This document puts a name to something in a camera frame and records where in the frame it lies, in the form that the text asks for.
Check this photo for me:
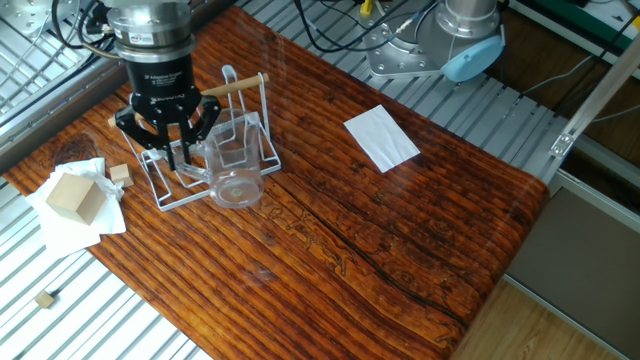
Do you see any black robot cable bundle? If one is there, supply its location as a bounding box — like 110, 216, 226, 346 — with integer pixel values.
290, 0, 441, 56

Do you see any large wooden block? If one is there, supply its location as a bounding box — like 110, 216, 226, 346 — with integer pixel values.
45, 172, 107, 225

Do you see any clear glass cup with handle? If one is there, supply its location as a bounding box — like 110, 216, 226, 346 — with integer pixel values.
180, 125, 266, 209

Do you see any white wire cup rack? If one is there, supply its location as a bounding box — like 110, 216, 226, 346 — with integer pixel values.
108, 65, 283, 213

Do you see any crumpled white paper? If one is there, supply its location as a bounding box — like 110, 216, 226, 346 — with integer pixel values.
25, 157, 129, 251

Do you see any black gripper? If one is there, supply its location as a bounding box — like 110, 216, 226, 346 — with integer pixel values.
113, 52, 223, 173

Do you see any flat white paper sheet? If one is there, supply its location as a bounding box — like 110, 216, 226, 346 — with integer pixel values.
343, 104, 422, 175

